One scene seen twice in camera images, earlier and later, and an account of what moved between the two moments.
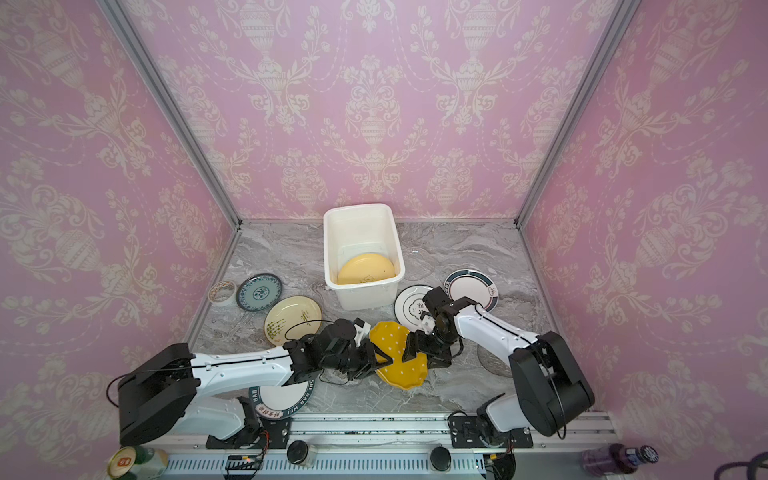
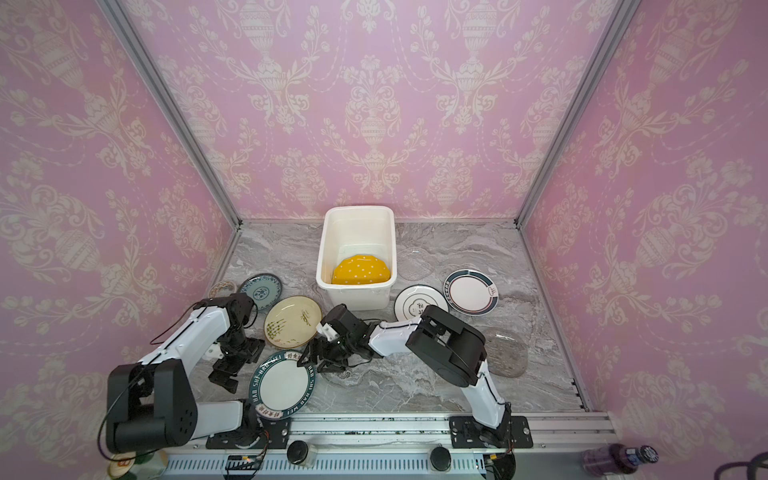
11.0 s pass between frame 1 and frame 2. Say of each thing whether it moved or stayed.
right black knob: stayed
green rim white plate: stayed
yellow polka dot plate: moved
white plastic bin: stayed
